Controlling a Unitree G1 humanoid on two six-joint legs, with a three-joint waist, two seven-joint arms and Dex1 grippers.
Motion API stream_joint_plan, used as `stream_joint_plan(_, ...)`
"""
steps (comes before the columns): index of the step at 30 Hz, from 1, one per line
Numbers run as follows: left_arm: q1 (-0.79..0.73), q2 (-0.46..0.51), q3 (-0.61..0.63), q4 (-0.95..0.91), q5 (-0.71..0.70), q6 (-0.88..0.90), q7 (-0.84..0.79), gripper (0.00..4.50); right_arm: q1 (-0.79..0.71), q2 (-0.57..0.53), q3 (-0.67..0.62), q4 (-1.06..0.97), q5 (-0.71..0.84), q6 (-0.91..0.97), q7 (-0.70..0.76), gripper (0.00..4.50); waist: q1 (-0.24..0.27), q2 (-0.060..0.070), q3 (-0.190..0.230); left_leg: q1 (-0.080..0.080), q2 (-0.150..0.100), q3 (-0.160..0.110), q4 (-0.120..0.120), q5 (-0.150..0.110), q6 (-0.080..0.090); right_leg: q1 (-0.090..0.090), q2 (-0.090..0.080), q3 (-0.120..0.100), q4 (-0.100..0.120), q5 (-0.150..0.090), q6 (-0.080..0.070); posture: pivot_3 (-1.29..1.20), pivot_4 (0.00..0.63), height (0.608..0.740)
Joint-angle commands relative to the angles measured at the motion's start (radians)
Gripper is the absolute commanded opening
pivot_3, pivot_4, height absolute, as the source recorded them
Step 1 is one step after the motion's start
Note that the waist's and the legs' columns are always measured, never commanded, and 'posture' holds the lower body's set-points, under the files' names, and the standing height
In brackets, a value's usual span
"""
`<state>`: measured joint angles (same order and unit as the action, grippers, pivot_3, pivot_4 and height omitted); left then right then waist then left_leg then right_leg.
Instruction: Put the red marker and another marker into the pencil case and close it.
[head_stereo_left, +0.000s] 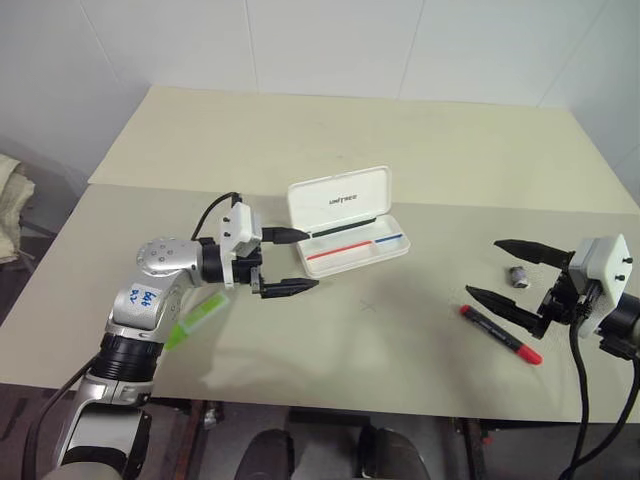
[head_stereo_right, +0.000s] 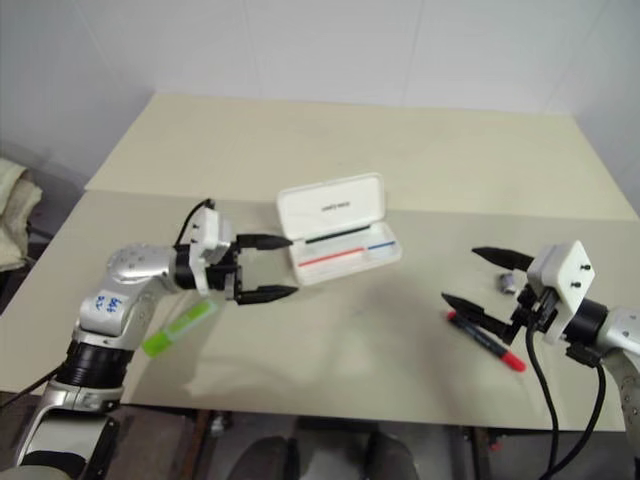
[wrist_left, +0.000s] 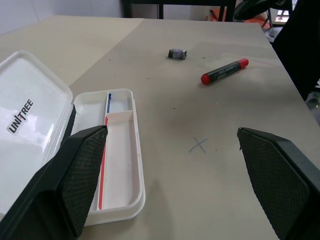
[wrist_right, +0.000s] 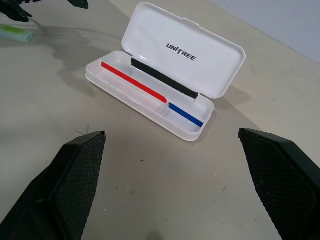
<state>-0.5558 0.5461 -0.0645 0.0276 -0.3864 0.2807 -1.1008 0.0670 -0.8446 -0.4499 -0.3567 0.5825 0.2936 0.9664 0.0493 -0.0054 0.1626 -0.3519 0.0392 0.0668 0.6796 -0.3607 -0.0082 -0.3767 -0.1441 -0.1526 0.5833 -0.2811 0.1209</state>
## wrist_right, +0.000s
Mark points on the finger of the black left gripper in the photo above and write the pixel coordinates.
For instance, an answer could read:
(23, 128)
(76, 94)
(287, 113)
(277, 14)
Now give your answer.
(79, 3)
(15, 11)

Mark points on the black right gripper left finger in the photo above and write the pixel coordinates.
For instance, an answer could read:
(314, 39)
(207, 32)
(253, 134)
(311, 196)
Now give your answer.
(62, 190)

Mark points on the green and white eraser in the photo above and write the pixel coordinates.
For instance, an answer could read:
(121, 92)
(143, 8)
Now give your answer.
(15, 35)

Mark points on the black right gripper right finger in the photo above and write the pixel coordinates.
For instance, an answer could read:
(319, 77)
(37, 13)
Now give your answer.
(282, 185)

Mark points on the white plastic Unitree pencil case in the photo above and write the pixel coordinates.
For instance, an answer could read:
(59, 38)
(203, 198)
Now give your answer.
(165, 82)

